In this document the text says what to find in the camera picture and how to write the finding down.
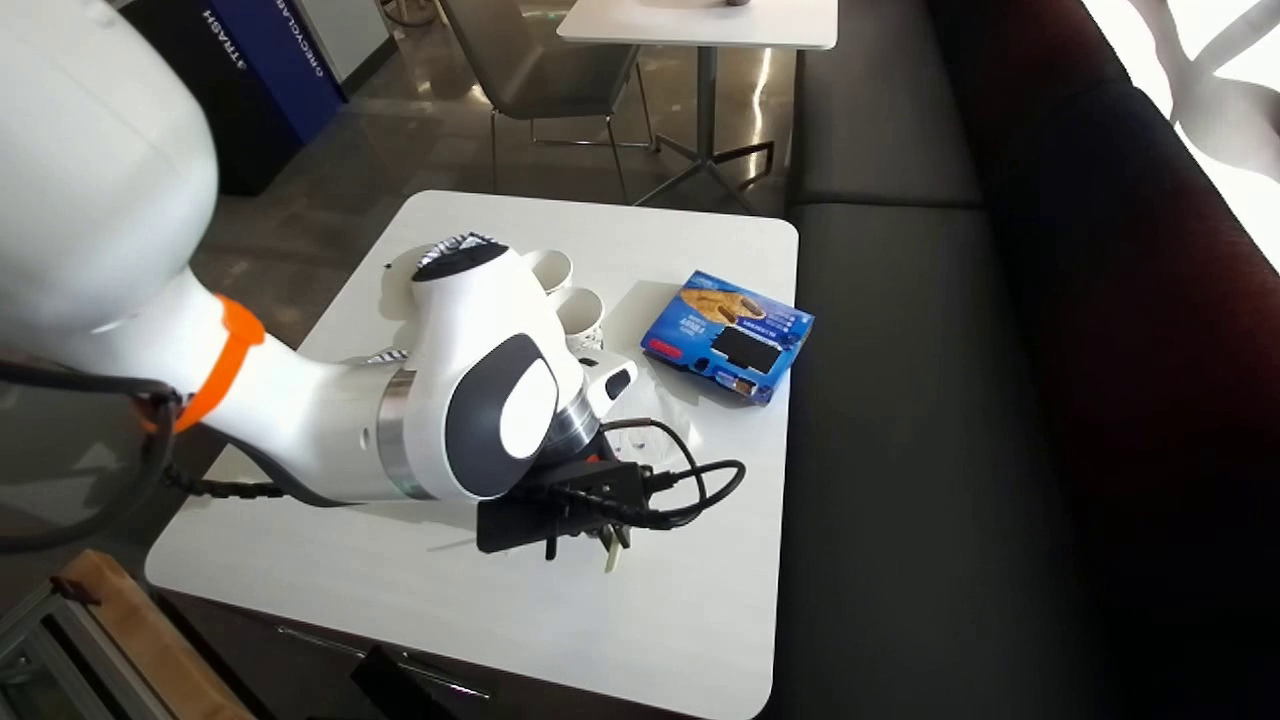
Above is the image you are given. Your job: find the short patterned paper cup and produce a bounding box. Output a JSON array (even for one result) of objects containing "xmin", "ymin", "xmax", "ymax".
[{"xmin": 552, "ymin": 285, "xmax": 607, "ymax": 339}]

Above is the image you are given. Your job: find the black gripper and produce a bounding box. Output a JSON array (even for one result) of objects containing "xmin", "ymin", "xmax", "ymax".
[{"xmin": 471, "ymin": 450, "xmax": 659, "ymax": 566}]

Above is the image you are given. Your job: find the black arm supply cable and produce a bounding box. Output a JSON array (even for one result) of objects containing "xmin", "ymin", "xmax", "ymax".
[{"xmin": 0, "ymin": 356, "xmax": 340, "ymax": 561}]

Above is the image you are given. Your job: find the orange arm strap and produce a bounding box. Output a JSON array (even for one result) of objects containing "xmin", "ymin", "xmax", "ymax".
[{"xmin": 170, "ymin": 295, "xmax": 267, "ymax": 441}]

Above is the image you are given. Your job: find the blue cookie box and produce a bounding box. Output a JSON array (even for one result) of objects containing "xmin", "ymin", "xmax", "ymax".
[{"xmin": 641, "ymin": 270, "xmax": 815, "ymax": 410}]

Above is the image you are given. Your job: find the blue and black cabinet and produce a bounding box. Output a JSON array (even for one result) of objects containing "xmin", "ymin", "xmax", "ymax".
[{"xmin": 123, "ymin": 0, "xmax": 402, "ymax": 201}]

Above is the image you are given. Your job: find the grey chair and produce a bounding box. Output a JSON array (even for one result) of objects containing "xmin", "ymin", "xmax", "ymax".
[{"xmin": 436, "ymin": 0, "xmax": 659, "ymax": 205}]

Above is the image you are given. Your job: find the black upholstered bench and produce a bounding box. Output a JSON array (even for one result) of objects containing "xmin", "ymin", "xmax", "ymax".
[{"xmin": 777, "ymin": 0, "xmax": 1280, "ymax": 720}]

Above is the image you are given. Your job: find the wooden shelf unit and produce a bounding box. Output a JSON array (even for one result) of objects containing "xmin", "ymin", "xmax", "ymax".
[{"xmin": 0, "ymin": 548, "xmax": 255, "ymax": 720}]

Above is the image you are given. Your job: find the white side table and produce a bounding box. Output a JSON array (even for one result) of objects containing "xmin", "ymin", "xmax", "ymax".
[{"xmin": 552, "ymin": 0, "xmax": 845, "ymax": 213}]

